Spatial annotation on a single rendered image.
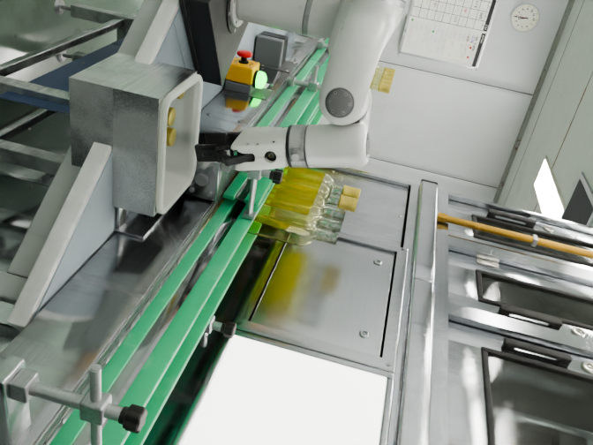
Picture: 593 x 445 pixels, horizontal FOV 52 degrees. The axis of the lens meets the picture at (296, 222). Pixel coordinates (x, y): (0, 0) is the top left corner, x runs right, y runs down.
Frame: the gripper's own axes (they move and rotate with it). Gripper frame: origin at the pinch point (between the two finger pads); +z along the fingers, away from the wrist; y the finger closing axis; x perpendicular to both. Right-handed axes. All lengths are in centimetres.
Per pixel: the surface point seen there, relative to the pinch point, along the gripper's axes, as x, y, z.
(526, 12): -97, 601, -120
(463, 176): -287, 603, -63
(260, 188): -17.4, 18.4, -1.9
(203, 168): -7.9, 8.1, 6.0
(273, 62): -4, 76, 9
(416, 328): -46, 9, -36
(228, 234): -18.8, 0.6, 0.0
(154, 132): 6.9, -10.7, 4.7
